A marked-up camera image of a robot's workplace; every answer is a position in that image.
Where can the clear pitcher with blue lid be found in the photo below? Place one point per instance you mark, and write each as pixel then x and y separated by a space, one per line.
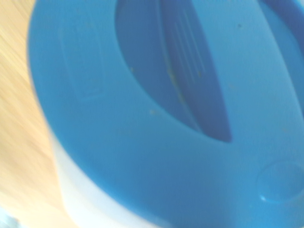
pixel 166 154

